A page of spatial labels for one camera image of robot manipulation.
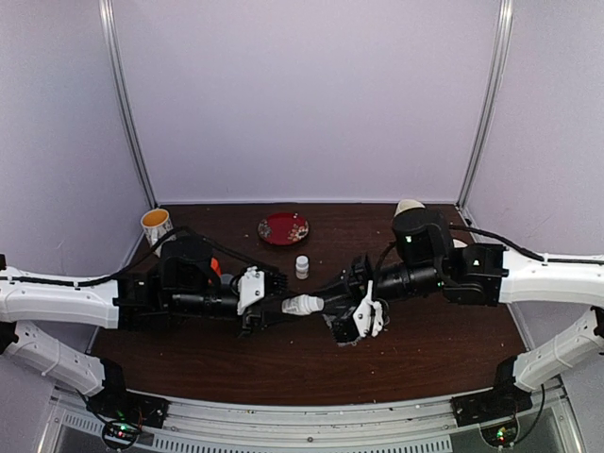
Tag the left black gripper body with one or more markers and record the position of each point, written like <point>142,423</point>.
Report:
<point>189,304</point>

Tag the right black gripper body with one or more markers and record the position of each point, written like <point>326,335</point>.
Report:
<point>421,279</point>

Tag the white pill bottle front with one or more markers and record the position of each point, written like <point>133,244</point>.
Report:
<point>302,305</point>

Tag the white pill bottle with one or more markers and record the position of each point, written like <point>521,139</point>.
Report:
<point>302,267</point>
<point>302,305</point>

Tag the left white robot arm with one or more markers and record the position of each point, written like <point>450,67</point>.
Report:
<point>28,298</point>

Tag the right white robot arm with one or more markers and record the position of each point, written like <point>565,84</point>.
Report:
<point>554,279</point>

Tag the white small bowl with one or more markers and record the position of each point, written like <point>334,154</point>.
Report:
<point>459,243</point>

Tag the orange pill bottle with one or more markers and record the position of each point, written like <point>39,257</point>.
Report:
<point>215,266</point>

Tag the cream textured mug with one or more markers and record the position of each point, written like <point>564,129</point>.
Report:
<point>407,204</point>

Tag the white pill bottle rear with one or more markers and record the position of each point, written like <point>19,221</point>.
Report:
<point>302,267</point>

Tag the red floral plate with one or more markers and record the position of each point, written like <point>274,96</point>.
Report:
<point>283,228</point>

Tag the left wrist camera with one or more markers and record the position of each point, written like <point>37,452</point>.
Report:
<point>254,284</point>

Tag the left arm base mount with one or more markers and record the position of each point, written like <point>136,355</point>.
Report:
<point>115,401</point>

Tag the front aluminium rail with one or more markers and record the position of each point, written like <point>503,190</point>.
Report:
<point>425,425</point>

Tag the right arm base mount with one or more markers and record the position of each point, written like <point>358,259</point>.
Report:
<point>505,399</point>

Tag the right aluminium frame post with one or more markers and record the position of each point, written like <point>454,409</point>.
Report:
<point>500,52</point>

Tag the aluminium frame post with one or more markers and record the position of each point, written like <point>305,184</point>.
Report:
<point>500,52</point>
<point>107,18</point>

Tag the left aluminium frame post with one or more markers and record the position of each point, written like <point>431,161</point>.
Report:
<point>107,18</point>

